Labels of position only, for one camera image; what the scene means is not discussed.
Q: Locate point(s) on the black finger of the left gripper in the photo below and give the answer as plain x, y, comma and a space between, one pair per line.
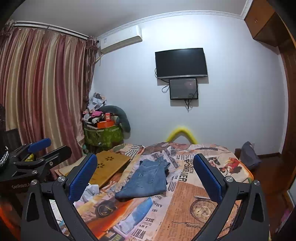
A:
39, 145
57, 156

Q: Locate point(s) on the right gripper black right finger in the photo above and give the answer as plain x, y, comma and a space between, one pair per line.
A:
241, 212

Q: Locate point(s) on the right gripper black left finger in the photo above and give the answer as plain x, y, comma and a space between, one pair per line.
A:
38, 219

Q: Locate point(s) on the blue denim jeans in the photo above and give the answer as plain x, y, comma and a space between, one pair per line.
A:
148, 180

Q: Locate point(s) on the white crumpled cloth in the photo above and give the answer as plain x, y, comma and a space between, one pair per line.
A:
90, 191

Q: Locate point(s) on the green storage basket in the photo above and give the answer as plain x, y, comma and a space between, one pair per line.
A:
104, 137

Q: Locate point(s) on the orange box on basket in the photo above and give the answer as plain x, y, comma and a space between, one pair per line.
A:
105, 124

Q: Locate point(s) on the pink striped curtain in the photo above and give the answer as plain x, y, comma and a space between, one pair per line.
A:
45, 81

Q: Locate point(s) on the grey blue bag on floor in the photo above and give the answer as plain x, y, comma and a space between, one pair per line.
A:
248, 156

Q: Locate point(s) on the dark green neck pillow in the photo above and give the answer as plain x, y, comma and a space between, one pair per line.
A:
121, 116

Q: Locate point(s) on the newspaper print bed cover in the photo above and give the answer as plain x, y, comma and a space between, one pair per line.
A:
177, 214

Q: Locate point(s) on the yellow curved pillow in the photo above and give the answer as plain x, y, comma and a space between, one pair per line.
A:
182, 131

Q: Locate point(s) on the white air conditioner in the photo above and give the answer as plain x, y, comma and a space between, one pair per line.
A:
121, 39

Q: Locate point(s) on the wooden upper cabinet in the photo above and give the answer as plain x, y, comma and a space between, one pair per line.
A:
265, 25

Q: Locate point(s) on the small black wall monitor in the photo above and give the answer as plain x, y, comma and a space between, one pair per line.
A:
183, 88

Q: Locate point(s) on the wall mounted black television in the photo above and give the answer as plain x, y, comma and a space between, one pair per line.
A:
178, 63

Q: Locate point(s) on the wooden door frame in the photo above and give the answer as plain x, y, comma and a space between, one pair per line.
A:
287, 51

